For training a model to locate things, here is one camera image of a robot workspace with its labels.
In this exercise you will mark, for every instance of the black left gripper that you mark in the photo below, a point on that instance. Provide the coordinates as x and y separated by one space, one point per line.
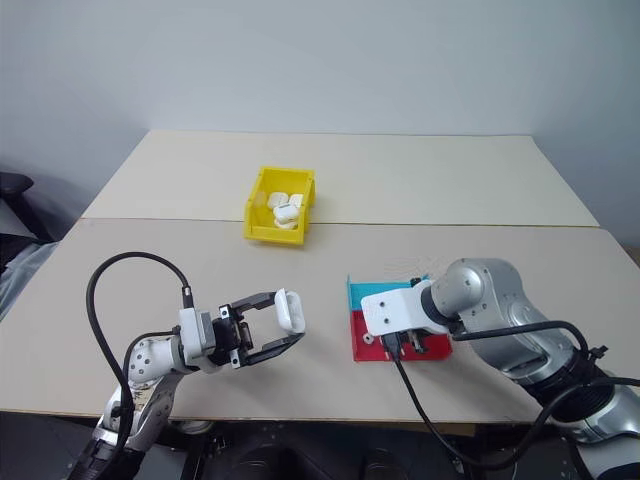
231 336

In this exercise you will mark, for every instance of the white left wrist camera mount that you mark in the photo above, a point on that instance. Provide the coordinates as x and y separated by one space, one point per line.
191 340

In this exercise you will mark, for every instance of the black chair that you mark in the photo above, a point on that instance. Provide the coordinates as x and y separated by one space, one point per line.
15 195

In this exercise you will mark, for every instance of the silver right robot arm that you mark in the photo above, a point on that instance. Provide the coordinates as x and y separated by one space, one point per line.
500 300

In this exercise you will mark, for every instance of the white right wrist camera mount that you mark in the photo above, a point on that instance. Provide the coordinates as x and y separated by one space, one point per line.
395 310

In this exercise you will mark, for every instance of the grey cloth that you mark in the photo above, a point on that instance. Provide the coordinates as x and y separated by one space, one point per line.
25 270

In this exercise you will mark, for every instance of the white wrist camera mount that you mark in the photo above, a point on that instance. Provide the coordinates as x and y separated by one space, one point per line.
191 340
395 310

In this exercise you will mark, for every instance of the red and teal earbud tray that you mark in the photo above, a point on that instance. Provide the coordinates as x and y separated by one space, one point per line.
370 352

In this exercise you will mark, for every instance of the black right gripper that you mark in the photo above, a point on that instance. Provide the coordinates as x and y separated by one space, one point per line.
414 335

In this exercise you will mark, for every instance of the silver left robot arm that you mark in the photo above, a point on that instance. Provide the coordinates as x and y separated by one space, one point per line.
145 365

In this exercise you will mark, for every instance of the yellow plastic bin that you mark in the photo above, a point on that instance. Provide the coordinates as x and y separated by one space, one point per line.
260 227

